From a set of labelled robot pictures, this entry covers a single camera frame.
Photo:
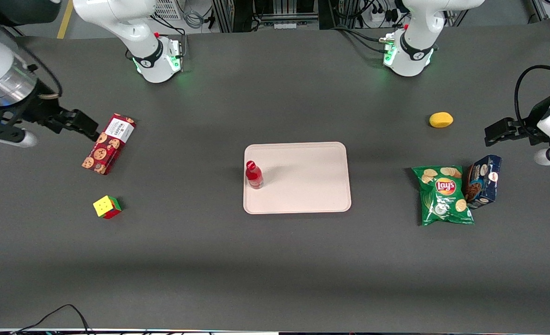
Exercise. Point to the blue cookie box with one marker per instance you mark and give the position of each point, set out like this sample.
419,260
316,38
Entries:
484,181

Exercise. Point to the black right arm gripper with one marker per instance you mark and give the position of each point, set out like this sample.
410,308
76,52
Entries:
39,110

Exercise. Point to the red coke bottle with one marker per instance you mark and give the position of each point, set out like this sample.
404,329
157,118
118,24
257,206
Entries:
254,176

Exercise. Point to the white power strip with plugs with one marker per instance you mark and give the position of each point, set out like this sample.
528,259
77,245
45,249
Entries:
379,15

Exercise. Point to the yellow lemon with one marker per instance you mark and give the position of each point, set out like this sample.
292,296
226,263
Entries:
441,119

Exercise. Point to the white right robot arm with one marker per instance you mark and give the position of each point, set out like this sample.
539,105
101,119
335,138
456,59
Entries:
117,18

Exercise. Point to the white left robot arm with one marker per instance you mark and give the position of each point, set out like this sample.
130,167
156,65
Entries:
412,63

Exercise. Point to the white vented box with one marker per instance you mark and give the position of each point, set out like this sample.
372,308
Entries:
168,9

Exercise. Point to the green Lays chips bag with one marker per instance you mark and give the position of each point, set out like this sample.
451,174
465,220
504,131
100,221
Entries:
444,197

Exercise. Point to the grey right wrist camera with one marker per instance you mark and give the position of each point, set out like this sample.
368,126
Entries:
23,138

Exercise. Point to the black metal equipment rack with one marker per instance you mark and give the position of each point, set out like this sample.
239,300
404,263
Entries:
238,14

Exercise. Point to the red Walkers cookie box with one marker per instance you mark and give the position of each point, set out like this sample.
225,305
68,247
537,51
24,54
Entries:
107,144

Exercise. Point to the multicoloured puzzle cube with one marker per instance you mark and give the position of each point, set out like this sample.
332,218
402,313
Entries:
105,206

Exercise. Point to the white rectangular tray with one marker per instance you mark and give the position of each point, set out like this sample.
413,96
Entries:
303,181

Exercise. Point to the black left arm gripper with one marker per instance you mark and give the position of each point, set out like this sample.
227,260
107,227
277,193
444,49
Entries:
524,127

